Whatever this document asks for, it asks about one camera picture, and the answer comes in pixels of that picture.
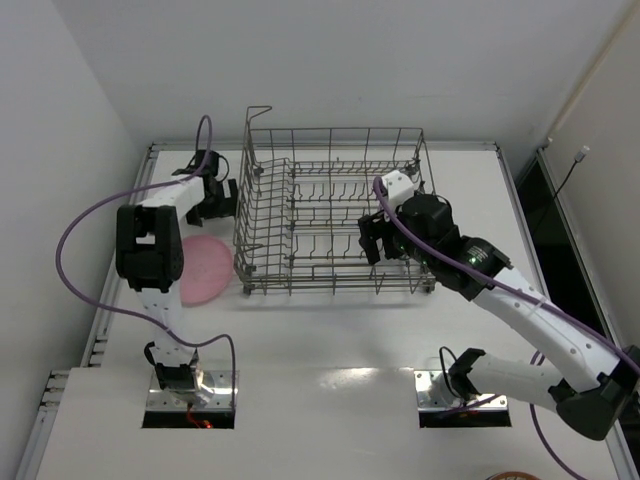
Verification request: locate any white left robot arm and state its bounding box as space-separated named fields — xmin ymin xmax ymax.
xmin=116 ymin=150 xmax=237 ymax=403

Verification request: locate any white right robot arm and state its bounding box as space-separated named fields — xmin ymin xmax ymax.
xmin=358 ymin=192 xmax=639 ymax=440

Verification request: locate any pink round plate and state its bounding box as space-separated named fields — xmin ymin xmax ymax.
xmin=180 ymin=234 xmax=233 ymax=307

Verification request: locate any brown round object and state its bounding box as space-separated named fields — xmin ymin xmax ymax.
xmin=486 ymin=471 xmax=540 ymax=480

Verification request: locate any grey wire dish rack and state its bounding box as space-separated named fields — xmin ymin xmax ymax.
xmin=233 ymin=105 xmax=436 ymax=295

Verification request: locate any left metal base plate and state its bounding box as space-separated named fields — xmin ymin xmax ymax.
xmin=145 ymin=370 xmax=239 ymax=413

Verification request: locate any metal base plate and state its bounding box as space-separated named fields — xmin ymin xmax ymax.
xmin=145 ymin=370 xmax=239 ymax=413
xmin=414 ymin=370 xmax=508 ymax=414

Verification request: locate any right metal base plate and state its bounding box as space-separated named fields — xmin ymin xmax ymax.
xmin=414 ymin=370 xmax=508 ymax=414

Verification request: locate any black hanging wall cable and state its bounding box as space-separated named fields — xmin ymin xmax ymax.
xmin=529 ymin=146 xmax=592 ymax=236

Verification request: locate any beige wall conduit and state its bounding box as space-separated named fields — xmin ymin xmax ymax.
xmin=544 ymin=1 xmax=639 ymax=147

